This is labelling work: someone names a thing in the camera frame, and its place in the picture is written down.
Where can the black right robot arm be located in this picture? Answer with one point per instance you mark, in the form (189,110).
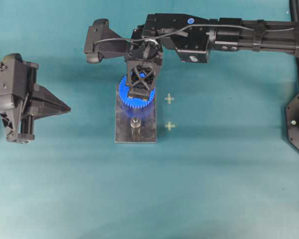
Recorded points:
(193,38)

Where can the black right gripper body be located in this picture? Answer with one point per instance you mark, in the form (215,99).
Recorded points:
(160,30)

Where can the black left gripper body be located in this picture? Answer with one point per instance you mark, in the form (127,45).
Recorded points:
(18,105)

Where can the threaded steel shaft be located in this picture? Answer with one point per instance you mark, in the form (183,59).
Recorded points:
(135,123)

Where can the grey metal base plate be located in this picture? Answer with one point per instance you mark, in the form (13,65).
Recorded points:
(123,115)

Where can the black right gripper lattice finger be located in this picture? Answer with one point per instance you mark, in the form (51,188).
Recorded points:
(141,78)

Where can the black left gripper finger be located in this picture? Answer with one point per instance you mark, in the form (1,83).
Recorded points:
(41,93)
(42,113)

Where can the large blue plastic gear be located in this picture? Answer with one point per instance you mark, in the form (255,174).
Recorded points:
(134,103)

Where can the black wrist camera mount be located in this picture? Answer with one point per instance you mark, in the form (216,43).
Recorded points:
(103,43)

